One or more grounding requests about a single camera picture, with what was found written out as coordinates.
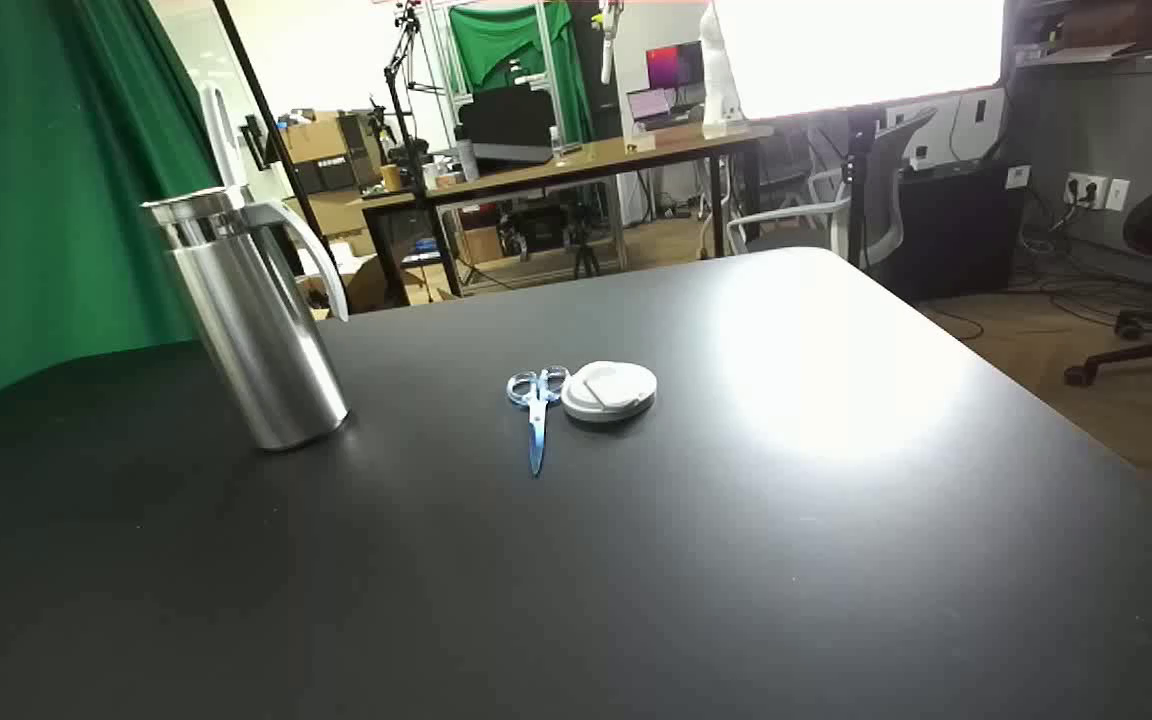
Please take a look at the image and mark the stainless steel flask with handle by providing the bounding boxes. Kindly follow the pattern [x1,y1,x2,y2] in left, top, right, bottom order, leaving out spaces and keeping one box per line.
[136,185,352,455]

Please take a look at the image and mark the small black tripod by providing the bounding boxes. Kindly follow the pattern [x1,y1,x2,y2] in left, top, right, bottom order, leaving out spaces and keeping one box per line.
[563,215,607,279]

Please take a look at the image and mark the wooden desk with black legs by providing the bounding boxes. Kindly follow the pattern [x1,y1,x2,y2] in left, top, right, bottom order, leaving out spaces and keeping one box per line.
[356,121,775,313]

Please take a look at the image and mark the black computer monitor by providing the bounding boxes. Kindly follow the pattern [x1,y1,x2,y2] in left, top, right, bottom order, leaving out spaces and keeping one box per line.
[454,85,557,169]

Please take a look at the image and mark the laptop with pink screen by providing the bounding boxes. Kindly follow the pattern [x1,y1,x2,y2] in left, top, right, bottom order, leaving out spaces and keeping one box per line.
[625,37,711,133]

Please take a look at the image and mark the green cloth backdrop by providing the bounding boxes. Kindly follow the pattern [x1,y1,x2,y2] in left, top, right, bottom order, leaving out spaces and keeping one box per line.
[449,0,596,145]

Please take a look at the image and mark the cardboard box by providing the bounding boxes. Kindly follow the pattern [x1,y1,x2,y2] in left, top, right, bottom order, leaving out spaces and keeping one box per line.
[279,111,388,199]

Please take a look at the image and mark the grey office chair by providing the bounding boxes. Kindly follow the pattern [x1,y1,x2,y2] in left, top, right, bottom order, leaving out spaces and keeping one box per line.
[855,111,937,271]

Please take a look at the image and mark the black cabinet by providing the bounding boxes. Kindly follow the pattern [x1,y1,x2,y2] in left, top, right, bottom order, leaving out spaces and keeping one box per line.
[897,156,1024,301]

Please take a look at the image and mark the bright studio light panel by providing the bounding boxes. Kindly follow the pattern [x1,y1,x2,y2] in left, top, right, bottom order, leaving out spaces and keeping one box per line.
[711,0,1011,124]

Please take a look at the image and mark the black curtain stand pole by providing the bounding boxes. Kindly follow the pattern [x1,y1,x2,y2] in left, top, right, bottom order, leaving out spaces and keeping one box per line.
[213,0,338,323]

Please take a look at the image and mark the green screen curtain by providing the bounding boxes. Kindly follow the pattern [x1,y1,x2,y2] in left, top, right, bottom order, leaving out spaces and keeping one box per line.
[0,0,227,418]

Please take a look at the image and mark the blue handled scissors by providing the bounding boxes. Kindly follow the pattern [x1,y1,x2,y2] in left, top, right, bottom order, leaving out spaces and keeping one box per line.
[503,364,570,481]

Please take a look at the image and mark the white frame chair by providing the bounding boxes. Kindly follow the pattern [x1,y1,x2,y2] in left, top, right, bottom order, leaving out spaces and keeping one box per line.
[727,195,855,259]

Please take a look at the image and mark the black camera arm stand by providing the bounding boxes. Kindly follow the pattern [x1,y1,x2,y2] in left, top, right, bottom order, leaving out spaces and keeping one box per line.
[381,0,435,199]

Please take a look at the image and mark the white wall socket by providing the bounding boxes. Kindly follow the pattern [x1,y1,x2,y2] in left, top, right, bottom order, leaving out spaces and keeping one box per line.
[1064,171,1130,215]

